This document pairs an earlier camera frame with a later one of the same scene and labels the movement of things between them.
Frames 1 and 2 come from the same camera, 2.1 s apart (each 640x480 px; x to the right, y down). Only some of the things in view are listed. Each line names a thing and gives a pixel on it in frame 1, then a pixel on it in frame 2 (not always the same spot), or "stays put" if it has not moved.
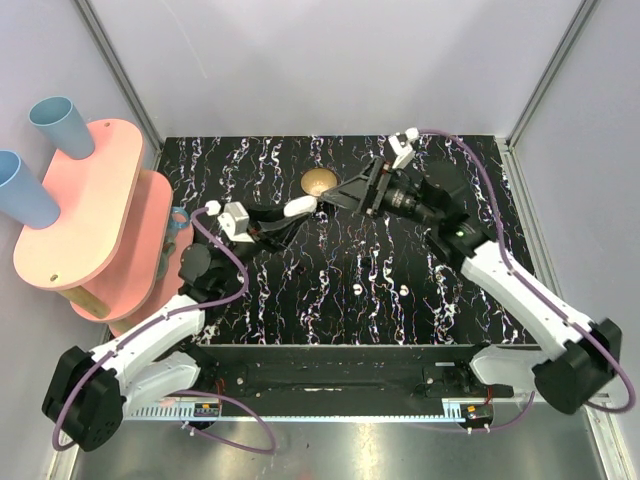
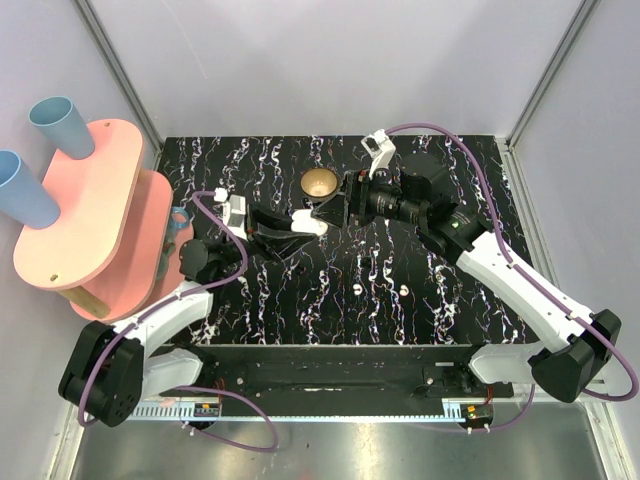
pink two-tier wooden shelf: [112, 246] stays put
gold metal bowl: [317, 180] stays put
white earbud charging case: [300, 205] → [303, 221]
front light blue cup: [24, 196] stays put
